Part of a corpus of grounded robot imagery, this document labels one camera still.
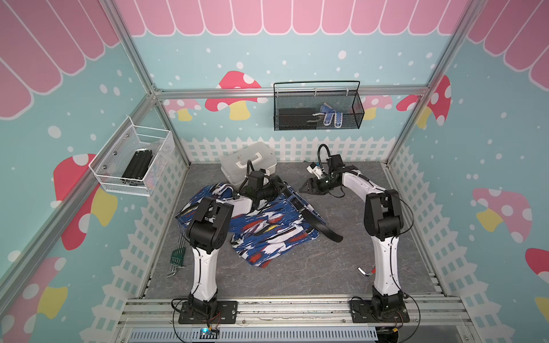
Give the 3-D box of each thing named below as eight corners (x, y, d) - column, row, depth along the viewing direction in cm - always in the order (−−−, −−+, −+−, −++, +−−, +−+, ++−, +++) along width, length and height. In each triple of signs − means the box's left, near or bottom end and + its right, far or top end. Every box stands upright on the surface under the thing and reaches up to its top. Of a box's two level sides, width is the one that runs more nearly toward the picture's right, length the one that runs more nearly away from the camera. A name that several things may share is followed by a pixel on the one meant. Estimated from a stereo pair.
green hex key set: (170, 277, 84) (167, 274, 82) (177, 239, 94) (174, 236, 92) (182, 275, 85) (179, 273, 82) (188, 238, 94) (186, 235, 92)
